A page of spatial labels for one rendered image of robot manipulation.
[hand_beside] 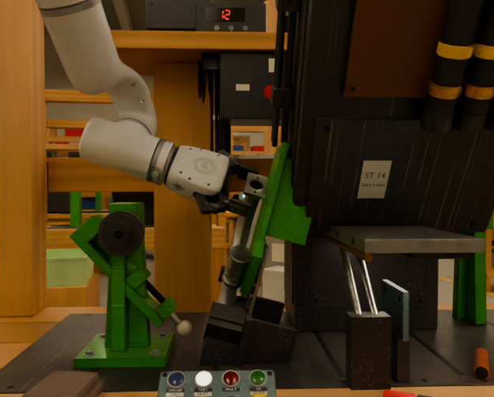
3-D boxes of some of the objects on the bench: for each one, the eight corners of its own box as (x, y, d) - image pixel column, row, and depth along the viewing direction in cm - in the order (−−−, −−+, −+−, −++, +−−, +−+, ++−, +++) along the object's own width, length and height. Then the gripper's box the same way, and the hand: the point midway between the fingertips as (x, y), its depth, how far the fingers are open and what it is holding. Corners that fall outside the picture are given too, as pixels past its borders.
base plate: (701, 393, 70) (701, 380, 70) (-31, 406, 66) (-32, 392, 66) (525, 317, 112) (525, 308, 112) (69, 321, 108) (69, 313, 108)
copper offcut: (489, 381, 70) (489, 367, 70) (473, 378, 71) (473, 365, 71) (488, 361, 78) (488, 348, 78) (473, 359, 79) (473, 346, 79)
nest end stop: (235, 347, 79) (242, 332, 76) (202, 339, 79) (207, 323, 76) (236, 341, 80) (243, 326, 77) (203, 333, 80) (208, 317, 77)
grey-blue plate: (411, 384, 69) (413, 291, 69) (399, 384, 69) (399, 291, 69) (389, 361, 78) (390, 279, 78) (378, 361, 78) (378, 279, 78)
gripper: (175, 149, 94) (254, 176, 96) (148, 209, 82) (239, 239, 84) (182, 121, 89) (265, 150, 90) (154, 181, 77) (251, 214, 78)
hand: (248, 191), depth 87 cm, fingers open, 8 cm apart
